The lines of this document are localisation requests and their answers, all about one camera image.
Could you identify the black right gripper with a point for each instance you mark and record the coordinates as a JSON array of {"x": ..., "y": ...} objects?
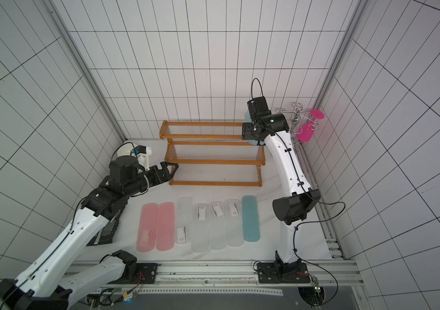
[{"x": 247, "y": 131}]

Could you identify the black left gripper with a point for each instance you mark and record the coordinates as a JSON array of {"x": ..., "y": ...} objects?
[{"x": 158, "y": 173}]

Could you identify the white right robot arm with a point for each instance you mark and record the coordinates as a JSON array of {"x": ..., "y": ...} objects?
[{"x": 299, "y": 198}]

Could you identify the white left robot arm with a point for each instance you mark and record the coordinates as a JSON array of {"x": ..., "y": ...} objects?
[{"x": 44, "y": 285}]

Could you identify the orange wooden two-tier shelf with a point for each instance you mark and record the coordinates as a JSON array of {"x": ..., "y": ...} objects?
[{"x": 211, "y": 143}]

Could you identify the pink pencil case inner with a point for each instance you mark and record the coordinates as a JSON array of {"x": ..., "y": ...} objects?
[{"x": 165, "y": 232}]

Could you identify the pink pencil case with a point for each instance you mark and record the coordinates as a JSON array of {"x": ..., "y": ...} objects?
[
  {"x": 165, "y": 232},
  {"x": 147, "y": 228}
]

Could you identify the pink pencil case outer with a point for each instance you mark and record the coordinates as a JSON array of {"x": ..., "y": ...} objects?
[{"x": 147, "y": 228}]

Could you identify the chrome cup holder stand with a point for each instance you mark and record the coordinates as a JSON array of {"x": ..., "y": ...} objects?
[{"x": 298, "y": 115}]

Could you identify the white ceramic bowl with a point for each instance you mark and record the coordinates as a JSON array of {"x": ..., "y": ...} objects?
[{"x": 126, "y": 150}]

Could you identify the small green circuit board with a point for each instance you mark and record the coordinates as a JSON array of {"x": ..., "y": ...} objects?
[{"x": 315, "y": 295}]

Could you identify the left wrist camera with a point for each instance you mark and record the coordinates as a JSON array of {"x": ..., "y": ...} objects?
[{"x": 142, "y": 154}]

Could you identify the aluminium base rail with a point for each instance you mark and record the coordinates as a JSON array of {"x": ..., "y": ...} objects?
[{"x": 245, "y": 273}]

